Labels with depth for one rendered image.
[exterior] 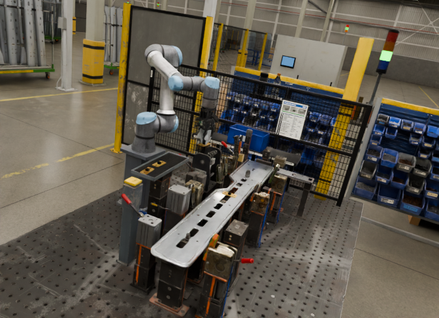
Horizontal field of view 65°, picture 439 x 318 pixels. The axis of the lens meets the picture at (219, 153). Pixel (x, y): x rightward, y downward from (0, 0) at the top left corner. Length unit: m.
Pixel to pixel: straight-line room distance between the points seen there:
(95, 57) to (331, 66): 5.77
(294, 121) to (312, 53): 5.88
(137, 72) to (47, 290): 3.43
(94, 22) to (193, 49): 5.50
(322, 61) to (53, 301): 7.73
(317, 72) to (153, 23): 4.98
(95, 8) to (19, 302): 8.27
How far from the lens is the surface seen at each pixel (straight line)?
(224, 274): 1.47
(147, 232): 1.56
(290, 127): 2.85
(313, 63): 8.63
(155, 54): 2.05
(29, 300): 1.75
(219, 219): 1.75
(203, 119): 1.81
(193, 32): 4.23
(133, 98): 4.82
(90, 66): 9.54
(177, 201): 1.73
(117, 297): 1.72
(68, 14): 8.60
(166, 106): 2.19
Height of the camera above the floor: 1.89
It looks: 20 degrees down
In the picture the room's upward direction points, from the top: 10 degrees clockwise
